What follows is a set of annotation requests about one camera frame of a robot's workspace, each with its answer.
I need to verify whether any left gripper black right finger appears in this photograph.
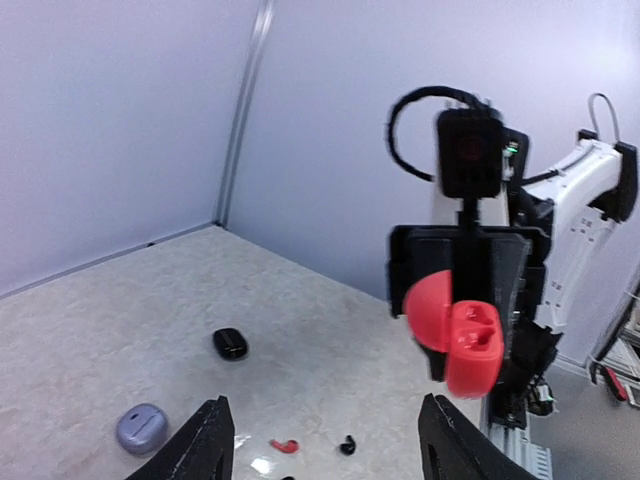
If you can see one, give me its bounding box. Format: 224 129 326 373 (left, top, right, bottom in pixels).
418 394 536 480

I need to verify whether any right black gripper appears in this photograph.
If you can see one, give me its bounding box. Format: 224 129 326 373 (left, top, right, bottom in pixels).
387 225 550 383

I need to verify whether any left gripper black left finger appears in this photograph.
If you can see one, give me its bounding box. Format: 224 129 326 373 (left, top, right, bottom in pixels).
126 395 235 480

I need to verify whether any red round charging case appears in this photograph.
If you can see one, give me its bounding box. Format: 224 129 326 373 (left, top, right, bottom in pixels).
403 270 504 398

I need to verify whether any purple earbud charging case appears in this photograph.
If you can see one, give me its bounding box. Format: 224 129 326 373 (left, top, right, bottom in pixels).
115 403 169 456

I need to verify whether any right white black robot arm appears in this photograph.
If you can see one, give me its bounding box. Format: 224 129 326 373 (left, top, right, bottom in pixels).
387 121 638 428

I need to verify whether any black charging case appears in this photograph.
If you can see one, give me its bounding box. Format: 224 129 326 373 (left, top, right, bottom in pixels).
212 327 249 361

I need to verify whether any red earbud at centre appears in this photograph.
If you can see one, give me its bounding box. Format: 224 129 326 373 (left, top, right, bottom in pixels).
269 439 300 454

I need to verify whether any black earbud at front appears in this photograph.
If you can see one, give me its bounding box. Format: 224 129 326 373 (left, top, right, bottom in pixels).
338 435 357 456

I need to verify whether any red black tool on bench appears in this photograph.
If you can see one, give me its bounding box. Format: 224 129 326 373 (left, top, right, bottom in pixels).
601 366 628 402

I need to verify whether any front aluminium rail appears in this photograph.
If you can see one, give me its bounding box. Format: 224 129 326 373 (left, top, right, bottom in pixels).
483 423 553 480

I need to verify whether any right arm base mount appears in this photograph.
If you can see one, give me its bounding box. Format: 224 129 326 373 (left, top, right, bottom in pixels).
489 378 555 430

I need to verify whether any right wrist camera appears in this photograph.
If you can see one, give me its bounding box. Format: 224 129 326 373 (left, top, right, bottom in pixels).
431 107 507 225

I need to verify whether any right aluminium frame post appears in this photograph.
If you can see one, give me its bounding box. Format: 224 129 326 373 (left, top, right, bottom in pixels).
212 0 277 229

